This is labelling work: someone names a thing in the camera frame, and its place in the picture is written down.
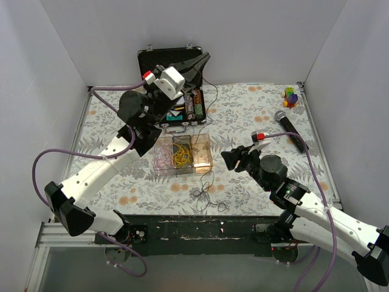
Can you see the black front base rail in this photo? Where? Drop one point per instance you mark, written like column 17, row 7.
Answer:
column 161, row 235

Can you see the black handheld microphone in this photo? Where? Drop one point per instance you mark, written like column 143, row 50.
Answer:
column 281, row 117

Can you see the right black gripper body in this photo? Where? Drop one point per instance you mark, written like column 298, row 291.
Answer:
column 240, row 158

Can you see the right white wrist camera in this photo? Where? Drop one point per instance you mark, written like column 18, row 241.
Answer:
column 260, row 141

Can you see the teal card box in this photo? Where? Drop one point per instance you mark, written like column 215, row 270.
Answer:
column 174, row 116

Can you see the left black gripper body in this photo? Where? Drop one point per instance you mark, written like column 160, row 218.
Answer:
column 181, row 73

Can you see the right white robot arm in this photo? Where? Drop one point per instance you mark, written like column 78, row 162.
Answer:
column 369, row 244

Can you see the grey poker chip row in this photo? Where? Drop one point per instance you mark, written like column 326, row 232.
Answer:
column 189, row 107

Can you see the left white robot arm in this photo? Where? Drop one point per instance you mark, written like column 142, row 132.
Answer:
column 141, row 108

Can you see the black poker chip case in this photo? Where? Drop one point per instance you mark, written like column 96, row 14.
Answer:
column 149, row 58

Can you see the white playing card deck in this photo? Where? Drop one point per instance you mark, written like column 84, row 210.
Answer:
column 181, row 101

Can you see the floral table mat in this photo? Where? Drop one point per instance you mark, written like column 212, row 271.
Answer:
column 234, row 112

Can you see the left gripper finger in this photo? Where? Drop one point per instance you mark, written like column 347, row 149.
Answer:
column 192, row 78
column 197, row 63

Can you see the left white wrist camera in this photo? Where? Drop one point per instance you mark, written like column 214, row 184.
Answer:
column 171, row 83

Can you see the clear plastic organizer box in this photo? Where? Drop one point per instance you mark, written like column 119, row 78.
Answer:
column 181, row 155

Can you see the orange green chip row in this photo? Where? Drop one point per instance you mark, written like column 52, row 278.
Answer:
column 197, row 101

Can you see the colourful toy block train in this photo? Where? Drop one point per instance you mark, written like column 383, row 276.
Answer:
column 290, row 98

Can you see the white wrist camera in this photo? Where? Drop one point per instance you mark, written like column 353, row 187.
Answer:
column 260, row 141
column 171, row 83

